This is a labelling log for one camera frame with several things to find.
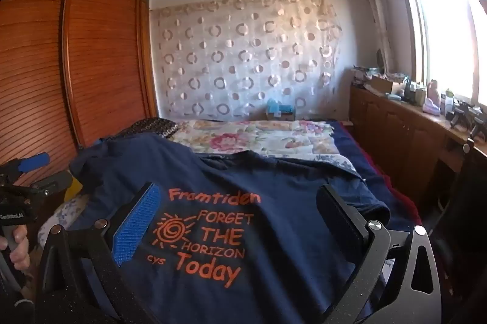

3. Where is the navy printed T-shirt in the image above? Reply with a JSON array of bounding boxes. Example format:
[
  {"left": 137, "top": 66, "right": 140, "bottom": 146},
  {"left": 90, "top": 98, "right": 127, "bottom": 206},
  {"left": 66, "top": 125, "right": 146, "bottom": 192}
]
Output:
[{"left": 68, "top": 134, "right": 391, "bottom": 324}]

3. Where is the circle-patterned wall curtain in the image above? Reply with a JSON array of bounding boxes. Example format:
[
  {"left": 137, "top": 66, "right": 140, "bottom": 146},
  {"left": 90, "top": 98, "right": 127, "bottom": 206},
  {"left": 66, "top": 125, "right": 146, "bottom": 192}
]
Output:
[{"left": 149, "top": 0, "right": 343, "bottom": 121}]

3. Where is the pink floral quilt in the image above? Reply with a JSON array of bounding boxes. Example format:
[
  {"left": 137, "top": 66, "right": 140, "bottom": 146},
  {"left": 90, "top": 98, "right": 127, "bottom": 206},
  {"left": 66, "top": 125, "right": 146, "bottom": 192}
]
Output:
[{"left": 173, "top": 118, "right": 360, "bottom": 172}]

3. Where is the pile of papers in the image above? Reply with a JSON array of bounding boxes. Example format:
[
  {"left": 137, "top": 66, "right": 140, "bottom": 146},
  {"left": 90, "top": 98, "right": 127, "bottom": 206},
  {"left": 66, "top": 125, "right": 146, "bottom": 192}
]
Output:
[{"left": 352, "top": 65, "right": 381, "bottom": 86}]

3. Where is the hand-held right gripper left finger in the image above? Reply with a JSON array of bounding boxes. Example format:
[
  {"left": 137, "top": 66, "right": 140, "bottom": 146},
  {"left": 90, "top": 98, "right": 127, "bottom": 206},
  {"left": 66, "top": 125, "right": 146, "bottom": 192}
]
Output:
[{"left": 36, "top": 181, "right": 162, "bottom": 324}]

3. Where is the white window curtain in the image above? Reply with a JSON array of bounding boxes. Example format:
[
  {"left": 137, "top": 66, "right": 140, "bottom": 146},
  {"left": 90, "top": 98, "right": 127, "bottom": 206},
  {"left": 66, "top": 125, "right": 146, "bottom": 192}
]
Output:
[{"left": 358, "top": 0, "right": 398, "bottom": 73}]

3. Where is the yellow cloth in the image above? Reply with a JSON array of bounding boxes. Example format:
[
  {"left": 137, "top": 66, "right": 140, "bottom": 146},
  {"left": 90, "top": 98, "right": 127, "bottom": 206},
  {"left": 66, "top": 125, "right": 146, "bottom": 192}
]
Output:
[{"left": 63, "top": 179, "right": 83, "bottom": 203}]

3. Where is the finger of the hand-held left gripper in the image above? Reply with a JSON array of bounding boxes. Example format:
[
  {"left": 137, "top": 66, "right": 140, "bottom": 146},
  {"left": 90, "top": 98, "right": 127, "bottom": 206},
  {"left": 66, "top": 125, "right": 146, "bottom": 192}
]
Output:
[
  {"left": 23, "top": 171, "right": 73, "bottom": 199},
  {"left": 0, "top": 153, "right": 51, "bottom": 180}
]

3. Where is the window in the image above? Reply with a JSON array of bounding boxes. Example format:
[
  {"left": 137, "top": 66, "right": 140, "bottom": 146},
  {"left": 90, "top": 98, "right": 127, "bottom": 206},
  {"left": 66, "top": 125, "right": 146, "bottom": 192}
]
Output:
[{"left": 394, "top": 0, "right": 487, "bottom": 111}]

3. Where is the pink figurine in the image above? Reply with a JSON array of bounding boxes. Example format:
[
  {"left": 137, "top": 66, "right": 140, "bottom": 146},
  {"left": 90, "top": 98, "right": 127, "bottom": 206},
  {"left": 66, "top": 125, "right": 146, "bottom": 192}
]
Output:
[{"left": 423, "top": 79, "right": 442, "bottom": 115}]

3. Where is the long wooden cabinet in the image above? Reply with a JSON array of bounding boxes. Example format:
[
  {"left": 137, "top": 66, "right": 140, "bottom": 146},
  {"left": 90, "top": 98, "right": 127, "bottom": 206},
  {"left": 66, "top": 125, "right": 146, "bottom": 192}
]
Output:
[{"left": 349, "top": 84, "right": 487, "bottom": 218}]

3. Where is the blue floral bed sheet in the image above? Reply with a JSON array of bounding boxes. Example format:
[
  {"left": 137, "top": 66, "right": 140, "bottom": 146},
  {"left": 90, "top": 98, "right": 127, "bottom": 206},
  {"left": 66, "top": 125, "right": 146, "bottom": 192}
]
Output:
[{"left": 38, "top": 192, "right": 92, "bottom": 245}]

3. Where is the small black tripod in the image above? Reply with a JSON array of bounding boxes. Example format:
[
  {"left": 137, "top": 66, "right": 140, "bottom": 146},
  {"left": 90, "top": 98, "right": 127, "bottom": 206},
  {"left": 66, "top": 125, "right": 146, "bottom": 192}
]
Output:
[
  {"left": 470, "top": 114, "right": 487, "bottom": 140},
  {"left": 450, "top": 104, "right": 472, "bottom": 129}
]

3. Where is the navy blanket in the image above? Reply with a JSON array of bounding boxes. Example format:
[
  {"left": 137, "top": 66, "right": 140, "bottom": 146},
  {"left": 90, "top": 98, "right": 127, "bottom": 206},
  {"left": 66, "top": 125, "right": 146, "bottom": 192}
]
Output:
[{"left": 327, "top": 120, "right": 423, "bottom": 233}]

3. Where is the open cardboard box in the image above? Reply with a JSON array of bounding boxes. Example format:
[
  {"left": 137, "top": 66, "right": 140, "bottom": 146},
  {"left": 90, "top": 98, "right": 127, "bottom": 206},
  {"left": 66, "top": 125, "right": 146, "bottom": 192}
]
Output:
[{"left": 367, "top": 75, "right": 406, "bottom": 95}]

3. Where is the white bottle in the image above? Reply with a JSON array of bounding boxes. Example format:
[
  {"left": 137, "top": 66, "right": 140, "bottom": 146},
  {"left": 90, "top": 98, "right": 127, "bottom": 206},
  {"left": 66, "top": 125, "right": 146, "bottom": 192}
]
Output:
[{"left": 441, "top": 90, "right": 455, "bottom": 115}]

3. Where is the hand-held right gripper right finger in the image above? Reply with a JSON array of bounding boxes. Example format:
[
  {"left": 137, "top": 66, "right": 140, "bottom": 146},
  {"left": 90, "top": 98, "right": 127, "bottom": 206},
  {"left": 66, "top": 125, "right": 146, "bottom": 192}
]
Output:
[{"left": 316, "top": 184, "right": 444, "bottom": 324}]

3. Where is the person's left hand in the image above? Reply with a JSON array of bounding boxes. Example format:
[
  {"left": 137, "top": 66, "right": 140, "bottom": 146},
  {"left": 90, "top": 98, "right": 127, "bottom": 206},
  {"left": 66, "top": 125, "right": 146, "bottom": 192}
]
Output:
[{"left": 0, "top": 224, "right": 30, "bottom": 272}]

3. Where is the dark medallion-patterned folded cloth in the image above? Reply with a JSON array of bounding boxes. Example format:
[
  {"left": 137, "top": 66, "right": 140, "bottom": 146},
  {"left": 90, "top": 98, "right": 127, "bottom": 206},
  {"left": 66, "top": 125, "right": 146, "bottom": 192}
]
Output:
[{"left": 114, "top": 117, "right": 179, "bottom": 142}]

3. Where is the dark chair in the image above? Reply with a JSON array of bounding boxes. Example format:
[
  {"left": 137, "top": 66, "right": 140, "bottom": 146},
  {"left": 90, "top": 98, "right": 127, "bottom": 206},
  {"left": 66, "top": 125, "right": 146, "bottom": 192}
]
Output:
[{"left": 434, "top": 139, "right": 487, "bottom": 271}]

